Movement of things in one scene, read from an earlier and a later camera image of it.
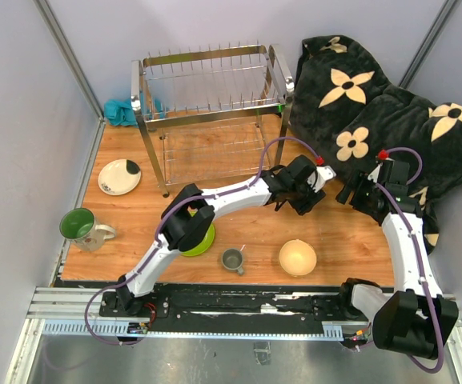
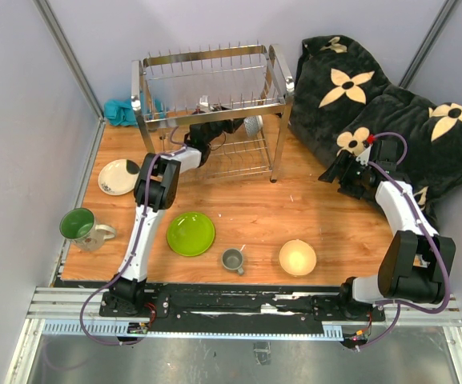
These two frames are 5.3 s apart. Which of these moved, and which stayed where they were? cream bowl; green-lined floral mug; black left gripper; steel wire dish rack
Moved: black left gripper
Stayed: cream bowl; green-lined floral mug; steel wire dish rack
